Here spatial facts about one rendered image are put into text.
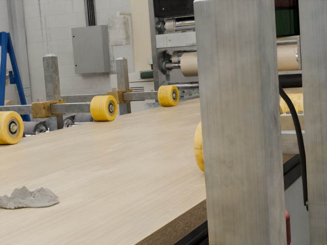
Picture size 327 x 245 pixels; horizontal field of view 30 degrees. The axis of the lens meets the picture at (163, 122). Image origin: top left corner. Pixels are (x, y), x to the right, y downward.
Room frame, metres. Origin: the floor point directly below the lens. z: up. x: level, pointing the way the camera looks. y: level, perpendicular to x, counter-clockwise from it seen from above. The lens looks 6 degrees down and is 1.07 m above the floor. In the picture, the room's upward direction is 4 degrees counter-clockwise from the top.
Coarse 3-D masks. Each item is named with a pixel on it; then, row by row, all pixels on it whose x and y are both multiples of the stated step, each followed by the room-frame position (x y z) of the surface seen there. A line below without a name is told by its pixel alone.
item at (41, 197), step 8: (16, 192) 0.79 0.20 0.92; (24, 192) 0.79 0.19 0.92; (32, 192) 0.79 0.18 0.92; (40, 192) 0.78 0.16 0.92; (48, 192) 0.81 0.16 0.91; (0, 200) 0.77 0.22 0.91; (8, 200) 0.78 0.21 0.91; (16, 200) 0.77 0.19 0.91; (24, 200) 0.77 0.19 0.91; (32, 200) 0.77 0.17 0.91; (40, 200) 0.77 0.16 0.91; (48, 200) 0.77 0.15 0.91; (56, 200) 0.78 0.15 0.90
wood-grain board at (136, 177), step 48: (0, 144) 1.47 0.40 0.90; (48, 144) 1.40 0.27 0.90; (96, 144) 1.34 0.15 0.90; (144, 144) 1.29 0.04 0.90; (192, 144) 1.23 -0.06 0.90; (0, 192) 0.87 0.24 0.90; (96, 192) 0.83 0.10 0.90; (144, 192) 0.80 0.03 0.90; (192, 192) 0.78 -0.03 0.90; (0, 240) 0.62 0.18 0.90; (48, 240) 0.61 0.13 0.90; (96, 240) 0.60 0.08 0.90; (144, 240) 0.59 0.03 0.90
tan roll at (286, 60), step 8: (280, 48) 2.92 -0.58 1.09; (288, 48) 2.91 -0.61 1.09; (296, 48) 2.89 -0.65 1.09; (184, 56) 3.13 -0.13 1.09; (192, 56) 3.11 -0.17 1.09; (280, 56) 2.90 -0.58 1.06; (288, 56) 2.89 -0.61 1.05; (168, 64) 3.21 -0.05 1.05; (176, 64) 3.18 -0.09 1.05; (184, 64) 3.12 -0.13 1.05; (192, 64) 3.10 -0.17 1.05; (280, 64) 2.91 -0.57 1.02; (288, 64) 2.89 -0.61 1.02; (296, 64) 2.88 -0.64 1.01; (184, 72) 3.13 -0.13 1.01; (192, 72) 3.12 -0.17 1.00
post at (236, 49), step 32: (224, 0) 0.32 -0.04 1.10; (256, 0) 0.31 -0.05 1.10; (224, 32) 0.32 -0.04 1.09; (256, 32) 0.31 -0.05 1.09; (224, 64) 0.32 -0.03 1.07; (256, 64) 0.31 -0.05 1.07; (224, 96) 0.32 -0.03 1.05; (256, 96) 0.31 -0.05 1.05; (224, 128) 0.32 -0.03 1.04; (256, 128) 0.31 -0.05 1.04; (224, 160) 0.32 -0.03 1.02; (256, 160) 0.31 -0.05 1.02; (224, 192) 0.32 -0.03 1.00; (256, 192) 0.31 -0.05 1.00; (224, 224) 0.32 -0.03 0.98; (256, 224) 0.32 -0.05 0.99
